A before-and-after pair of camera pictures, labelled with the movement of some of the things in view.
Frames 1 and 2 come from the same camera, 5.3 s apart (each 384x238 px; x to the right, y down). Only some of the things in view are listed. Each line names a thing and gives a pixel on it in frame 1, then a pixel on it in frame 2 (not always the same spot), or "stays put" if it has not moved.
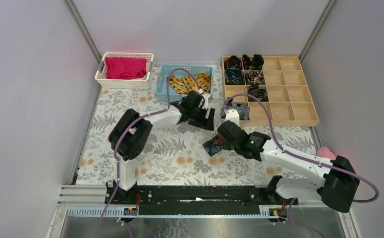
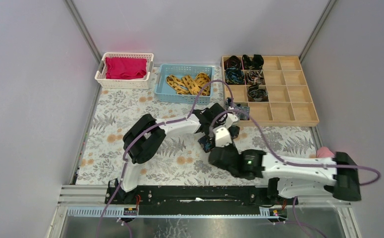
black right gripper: x=227 y=147 → x=232 y=147
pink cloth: x=324 y=151 stays put
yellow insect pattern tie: x=187 y=84 stays put
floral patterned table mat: x=181 y=143 stays put
